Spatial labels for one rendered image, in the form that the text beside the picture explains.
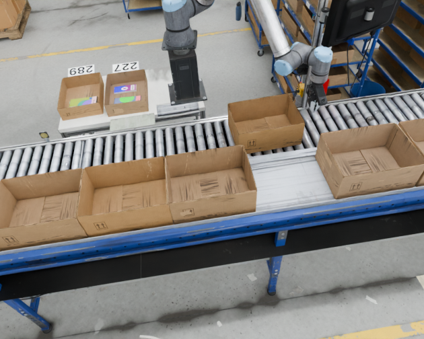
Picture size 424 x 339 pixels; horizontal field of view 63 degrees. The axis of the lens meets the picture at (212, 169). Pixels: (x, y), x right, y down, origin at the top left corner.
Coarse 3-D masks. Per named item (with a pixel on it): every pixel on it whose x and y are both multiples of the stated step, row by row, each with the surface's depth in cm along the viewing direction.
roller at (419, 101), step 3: (414, 93) 234; (411, 96) 235; (414, 96) 233; (417, 96) 232; (414, 99) 233; (417, 99) 231; (420, 99) 230; (417, 102) 230; (420, 102) 228; (423, 102) 227; (417, 105) 230; (420, 105) 228; (423, 105) 226; (420, 108) 228; (423, 108) 225; (423, 111) 225
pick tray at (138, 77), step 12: (120, 72) 255; (132, 72) 256; (144, 72) 256; (108, 84) 254; (120, 84) 260; (132, 84) 259; (144, 84) 259; (108, 96) 247; (120, 96) 250; (144, 96) 249; (108, 108) 232; (120, 108) 233; (132, 108) 234; (144, 108) 236
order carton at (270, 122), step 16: (272, 96) 214; (288, 96) 215; (240, 112) 219; (256, 112) 221; (272, 112) 224; (288, 112) 221; (240, 128) 220; (256, 128) 219; (272, 128) 194; (288, 128) 197; (240, 144) 199; (256, 144) 201; (272, 144) 204; (288, 144) 206
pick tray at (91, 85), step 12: (72, 84) 259; (84, 84) 261; (96, 84) 262; (60, 96) 241; (72, 96) 254; (84, 96) 252; (60, 108) 236; (72, 108) 231; (84, 108) 233; (96, 108) 235
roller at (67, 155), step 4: (68, 144) 221; (72, 144) 223; (68, 148) 219; (72, 148) 221; (64, 152) 217; (68, 152) 216; (72, 152) 220; (64, 156) 214; (68, 156) 214; (64, 160) 211; (68, 160) 212; (64, 164) 209; (68, 164) 211; (64, 168) 207; (68, 168) 209
